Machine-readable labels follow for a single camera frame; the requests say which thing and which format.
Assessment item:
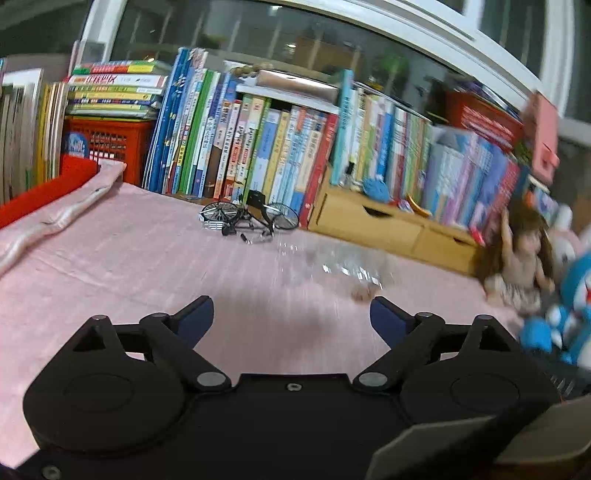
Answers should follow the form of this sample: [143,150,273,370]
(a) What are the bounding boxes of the row of pale-spined books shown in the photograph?
[0,58,71,205]

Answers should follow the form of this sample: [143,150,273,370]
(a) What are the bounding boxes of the beige long box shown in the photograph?
[255,69,343,105]

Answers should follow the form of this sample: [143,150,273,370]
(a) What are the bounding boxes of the long-haired doll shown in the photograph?
[475,200,557,315]

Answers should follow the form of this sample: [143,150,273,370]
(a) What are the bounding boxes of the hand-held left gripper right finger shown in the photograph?
[352,296,520,393]

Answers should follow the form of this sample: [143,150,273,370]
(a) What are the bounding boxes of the pink box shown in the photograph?
[522,92,562,186]

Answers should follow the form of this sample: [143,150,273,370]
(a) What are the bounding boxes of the toy bicycle model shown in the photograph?
[199,189,301,246]

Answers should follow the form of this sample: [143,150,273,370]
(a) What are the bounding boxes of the red cloth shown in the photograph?
[0,154,100,230]

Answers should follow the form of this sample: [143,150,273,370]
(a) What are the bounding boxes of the row of tall standing books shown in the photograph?
[143,46,341,230]

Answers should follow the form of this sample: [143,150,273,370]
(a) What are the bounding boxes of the red plastic crate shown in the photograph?
[62,115,156,188]

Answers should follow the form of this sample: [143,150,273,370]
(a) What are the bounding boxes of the clear plastic bag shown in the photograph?
[277,240,399,302]

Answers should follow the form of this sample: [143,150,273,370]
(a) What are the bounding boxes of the red mesh basket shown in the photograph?
[445,90,525,151]

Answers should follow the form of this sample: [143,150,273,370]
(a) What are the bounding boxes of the stack of flat books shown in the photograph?
[67,60,172,121]

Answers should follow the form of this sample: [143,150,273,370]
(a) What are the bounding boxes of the row of books on drawers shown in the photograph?
[330,69,523,241]

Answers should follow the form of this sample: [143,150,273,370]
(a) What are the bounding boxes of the blue cat plush toy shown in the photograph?
[519,249,591,366]

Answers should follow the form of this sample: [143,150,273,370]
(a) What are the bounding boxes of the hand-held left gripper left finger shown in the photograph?
[69,295,232,393]

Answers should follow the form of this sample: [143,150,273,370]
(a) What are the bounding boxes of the wooden drawer shelf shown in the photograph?
[307,166,482,278]

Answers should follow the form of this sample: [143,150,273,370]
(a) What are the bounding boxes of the white window frame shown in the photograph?
[78,0,591,136]

